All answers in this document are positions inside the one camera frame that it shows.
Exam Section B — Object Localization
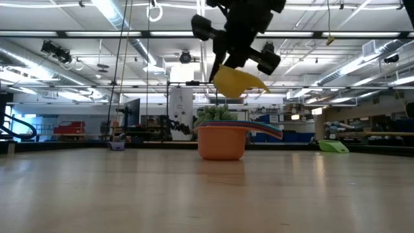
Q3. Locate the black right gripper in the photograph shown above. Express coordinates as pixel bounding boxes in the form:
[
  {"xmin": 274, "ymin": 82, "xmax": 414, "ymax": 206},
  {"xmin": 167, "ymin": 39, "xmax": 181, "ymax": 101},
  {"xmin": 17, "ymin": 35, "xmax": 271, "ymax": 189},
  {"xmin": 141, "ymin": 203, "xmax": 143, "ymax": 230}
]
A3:
[{"xmin": 190, "ymin": 0, "xmax": 287, "ymax": 82}]

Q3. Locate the yellow plastic measuring cup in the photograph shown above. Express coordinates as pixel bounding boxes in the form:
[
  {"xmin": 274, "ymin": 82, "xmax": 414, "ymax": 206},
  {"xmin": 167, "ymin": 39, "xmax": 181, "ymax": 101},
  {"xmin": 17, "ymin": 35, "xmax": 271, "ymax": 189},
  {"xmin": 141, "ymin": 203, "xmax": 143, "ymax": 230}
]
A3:
[{"xmin": 212, "ymin": 63, "xmax": 271, "ymax": 99}]

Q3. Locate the red plastic measuring cup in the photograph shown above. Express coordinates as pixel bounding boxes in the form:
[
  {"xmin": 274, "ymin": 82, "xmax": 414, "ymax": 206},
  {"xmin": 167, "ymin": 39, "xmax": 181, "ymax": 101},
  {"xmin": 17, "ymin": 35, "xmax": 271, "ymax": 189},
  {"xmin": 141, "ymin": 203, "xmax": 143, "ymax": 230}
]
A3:
[{"xmin": 197, "ymin": 123, "xmax": 284, "ymax": 137}]

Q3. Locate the orange plastic measuring cup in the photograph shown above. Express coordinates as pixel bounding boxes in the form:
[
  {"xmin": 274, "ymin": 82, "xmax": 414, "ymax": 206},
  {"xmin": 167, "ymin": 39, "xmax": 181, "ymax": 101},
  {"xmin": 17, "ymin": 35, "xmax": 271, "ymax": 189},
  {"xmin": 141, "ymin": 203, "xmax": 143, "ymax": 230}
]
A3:
[{"xmin": 196, "ymin": 124, "xmax": 284, "ymax": 161}]

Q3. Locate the green plastic measuring cup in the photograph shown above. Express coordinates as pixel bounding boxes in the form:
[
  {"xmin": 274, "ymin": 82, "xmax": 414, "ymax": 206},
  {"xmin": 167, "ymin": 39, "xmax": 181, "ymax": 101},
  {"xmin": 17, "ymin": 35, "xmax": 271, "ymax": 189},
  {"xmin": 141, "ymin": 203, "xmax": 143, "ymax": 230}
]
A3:
[{"xmin": 318, "ymin": 139, "xmax": 350, "ymax": 154}]

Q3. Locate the round black ceiling fixture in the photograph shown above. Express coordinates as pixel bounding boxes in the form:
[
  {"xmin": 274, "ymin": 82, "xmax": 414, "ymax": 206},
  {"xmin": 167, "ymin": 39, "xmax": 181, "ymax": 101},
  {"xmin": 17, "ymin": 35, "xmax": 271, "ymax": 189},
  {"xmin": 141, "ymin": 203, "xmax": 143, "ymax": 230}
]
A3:
[{"xmin": 179, "ymin": 49, "xmax": 194, "ymax": 65}]

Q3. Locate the white column machine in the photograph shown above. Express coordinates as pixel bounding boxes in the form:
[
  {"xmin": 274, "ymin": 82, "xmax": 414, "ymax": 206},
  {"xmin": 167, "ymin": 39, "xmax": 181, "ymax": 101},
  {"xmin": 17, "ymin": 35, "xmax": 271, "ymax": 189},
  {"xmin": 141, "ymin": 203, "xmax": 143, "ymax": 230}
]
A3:
[{"xmin": 168, "ymin": 87, "xmax": 194, "ymax": 142}]

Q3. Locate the black monitor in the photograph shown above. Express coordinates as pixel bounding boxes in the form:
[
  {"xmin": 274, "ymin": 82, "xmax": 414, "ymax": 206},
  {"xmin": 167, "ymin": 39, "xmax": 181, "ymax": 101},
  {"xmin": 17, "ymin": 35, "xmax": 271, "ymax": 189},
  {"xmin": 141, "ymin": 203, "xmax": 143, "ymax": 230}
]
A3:
[{"xmin": 124, "ymin": 98, "xmax": 142, "ymax": 128}]

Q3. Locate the red cart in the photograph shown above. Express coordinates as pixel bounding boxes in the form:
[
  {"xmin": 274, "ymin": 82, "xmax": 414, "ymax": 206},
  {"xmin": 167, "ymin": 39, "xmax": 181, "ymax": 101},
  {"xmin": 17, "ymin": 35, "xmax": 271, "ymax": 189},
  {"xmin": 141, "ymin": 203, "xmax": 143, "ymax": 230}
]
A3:
[{"xmin": 53, "ymin": 120, "xmax": 87, "ymax": 135}]

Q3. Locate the black overhead frame bar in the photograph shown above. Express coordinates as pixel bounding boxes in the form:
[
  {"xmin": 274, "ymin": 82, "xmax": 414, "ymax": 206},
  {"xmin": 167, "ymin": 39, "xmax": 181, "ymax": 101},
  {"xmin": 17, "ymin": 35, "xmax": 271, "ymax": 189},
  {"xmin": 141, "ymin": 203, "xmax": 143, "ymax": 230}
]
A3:
[
  {"xmin": 0, "ymin": 83, "xmax": 414, "ymax": 91},
  {"xmin": 0, "ymin": 30, "xmax": 414, "ymax": 40}
]

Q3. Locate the black aluminium table frame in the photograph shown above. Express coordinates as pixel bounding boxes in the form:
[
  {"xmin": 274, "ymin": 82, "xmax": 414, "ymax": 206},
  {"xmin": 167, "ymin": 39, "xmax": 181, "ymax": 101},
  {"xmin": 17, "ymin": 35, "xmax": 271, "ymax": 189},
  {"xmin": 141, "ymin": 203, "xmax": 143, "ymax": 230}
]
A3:
[{"xmin": 0, "ymin": 139, "xmax": 414, "ymax": 155}]

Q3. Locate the black ceiling camera cluster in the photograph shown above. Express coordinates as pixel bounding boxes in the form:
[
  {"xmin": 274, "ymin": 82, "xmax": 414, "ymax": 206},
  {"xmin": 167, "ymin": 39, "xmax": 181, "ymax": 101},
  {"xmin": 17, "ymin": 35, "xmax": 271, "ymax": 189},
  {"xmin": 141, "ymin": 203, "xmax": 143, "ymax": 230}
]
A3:
[{"xmin": 40, "ymin": 40, "xmax": 74, "ymax": 65}]

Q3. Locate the black curved arm cable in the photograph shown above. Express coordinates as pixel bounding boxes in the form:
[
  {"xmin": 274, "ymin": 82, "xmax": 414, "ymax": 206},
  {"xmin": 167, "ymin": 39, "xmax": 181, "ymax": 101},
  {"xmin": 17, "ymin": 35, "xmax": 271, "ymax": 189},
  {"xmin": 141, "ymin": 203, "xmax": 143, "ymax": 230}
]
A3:
[{"xmin": 0, "ymin": 112, "xmax": 38, "ymax": 140}]

